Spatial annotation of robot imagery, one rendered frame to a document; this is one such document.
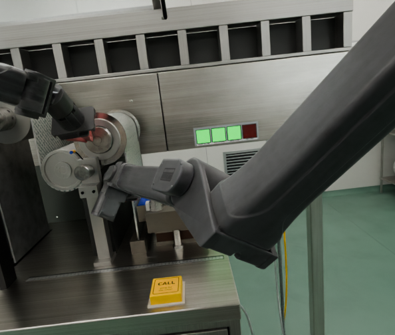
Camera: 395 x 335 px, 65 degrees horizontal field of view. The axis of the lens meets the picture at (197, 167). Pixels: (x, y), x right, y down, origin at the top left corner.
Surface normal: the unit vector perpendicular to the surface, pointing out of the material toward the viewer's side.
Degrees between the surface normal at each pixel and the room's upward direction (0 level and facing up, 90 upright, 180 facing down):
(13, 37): 90
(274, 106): 90
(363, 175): 90
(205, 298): 0
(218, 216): 57
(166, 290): 0
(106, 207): 82
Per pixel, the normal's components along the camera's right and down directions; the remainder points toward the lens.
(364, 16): 0.03, 0.22
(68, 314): -0.11, -0.97
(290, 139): -0.80, -0.37
